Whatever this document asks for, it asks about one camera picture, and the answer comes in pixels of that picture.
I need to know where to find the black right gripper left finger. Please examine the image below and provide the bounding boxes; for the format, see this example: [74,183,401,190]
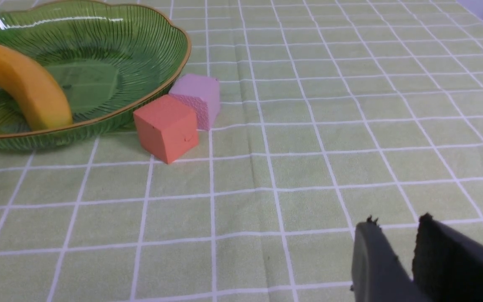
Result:
[351,216,430,302]

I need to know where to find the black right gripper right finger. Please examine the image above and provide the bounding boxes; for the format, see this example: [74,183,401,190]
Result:
[412,213,483,302]

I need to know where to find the yellow banana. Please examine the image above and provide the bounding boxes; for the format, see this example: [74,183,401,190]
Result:
[0,45,73,131]

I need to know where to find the green checked tablecloth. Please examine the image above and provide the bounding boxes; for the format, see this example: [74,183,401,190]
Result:
[0,0,483,302]

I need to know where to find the pink foam cube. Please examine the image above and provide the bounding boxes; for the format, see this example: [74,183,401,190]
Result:
[169,74,221,131]

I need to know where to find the orange foam cube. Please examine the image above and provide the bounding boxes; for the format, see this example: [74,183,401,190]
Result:
[133,94,199,164]

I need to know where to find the green glass leaf plate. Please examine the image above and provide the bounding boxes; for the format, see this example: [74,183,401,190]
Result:
[0,0,192,151]

